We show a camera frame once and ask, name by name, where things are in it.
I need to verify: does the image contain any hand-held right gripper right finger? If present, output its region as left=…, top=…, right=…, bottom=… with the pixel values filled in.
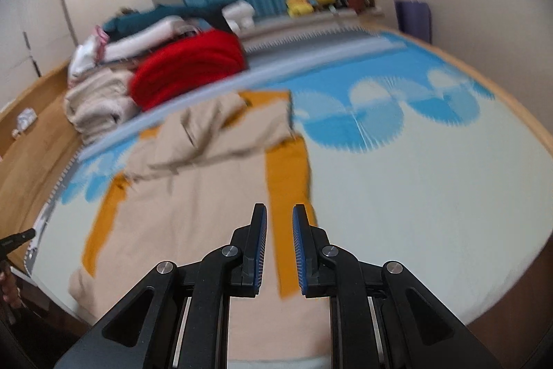
left=292, top=203, right=504, bottom=369

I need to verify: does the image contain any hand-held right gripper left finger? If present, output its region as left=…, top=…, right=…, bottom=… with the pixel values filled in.
left=54, top=202, right=269, bottom=369

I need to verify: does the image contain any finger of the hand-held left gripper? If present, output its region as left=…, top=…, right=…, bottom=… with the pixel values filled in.
left=0, top=228, right=36, bottom=261

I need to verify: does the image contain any beige and mustard hooded jacket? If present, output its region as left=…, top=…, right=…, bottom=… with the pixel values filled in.
left=68, top=89, right=333, bottom=363

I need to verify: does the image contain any person's left hand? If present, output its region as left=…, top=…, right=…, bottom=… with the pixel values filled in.
left=0, top=265, right=21, bottom=309

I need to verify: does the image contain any wooden headboard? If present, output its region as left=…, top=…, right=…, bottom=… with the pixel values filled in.
left=0, top=62, right=93, bottom=266

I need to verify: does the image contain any bed with blue patterned sheet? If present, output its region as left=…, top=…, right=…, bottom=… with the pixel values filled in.
left=24, top=23, right=553, bottom=369

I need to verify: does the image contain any tissue pack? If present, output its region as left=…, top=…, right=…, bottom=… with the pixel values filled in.
left=17, top=108, right=37, bottom=132

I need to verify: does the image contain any white fleece folded blanket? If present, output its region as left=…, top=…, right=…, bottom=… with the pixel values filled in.
left=73, top=100, right=140, bottom=145

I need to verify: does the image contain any cream folded blanket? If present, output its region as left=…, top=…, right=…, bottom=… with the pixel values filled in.
left=65, top=70, right=132, bottom=112

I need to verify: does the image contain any stack of white folded blankets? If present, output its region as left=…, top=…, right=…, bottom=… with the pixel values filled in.
left=78, top=36, right=407, bottom=160

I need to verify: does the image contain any red folded blanket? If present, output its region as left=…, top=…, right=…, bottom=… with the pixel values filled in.
left=130, top=29, right=247, bottom=112

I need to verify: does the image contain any pink and white cloth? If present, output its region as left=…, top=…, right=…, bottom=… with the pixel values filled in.
left=69, top=25, right=109, bottom=86

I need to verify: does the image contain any window ledge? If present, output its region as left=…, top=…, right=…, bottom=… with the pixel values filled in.
left=237, top=8, right=385, bottom=50

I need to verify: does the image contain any white plush toy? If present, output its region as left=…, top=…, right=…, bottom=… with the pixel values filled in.
left=221, top=1, right=255, bottom=33

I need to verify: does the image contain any white wardrobe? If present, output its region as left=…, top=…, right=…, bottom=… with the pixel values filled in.
left=0, top=0, right=78, bottom=110

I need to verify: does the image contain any white folded quilt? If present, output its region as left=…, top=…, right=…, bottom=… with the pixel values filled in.
left=104, top=17, right=195, bottom=63

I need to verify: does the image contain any purple bag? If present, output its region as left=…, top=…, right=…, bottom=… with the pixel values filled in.
left=394, top=0, right=433, bottom=45

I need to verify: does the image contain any teal shark plush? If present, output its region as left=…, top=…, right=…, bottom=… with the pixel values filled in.
left=104, top=3, right=234, bottom=37

